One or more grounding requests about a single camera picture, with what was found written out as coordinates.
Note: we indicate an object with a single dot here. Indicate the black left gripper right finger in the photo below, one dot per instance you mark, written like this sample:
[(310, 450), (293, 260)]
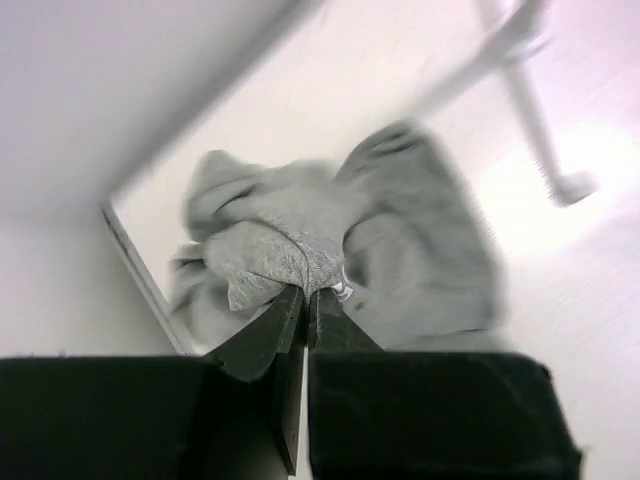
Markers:
[(331, 329)]

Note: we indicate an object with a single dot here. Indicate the grey adidas t shirt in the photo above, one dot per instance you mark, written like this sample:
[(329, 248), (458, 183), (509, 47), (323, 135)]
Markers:
[(392, 234)]

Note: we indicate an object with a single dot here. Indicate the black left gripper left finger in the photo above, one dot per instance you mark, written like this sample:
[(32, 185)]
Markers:
[(251, 400)]

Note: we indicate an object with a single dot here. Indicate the white clothes rack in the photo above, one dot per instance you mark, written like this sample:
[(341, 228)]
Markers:
[(514, 33)]

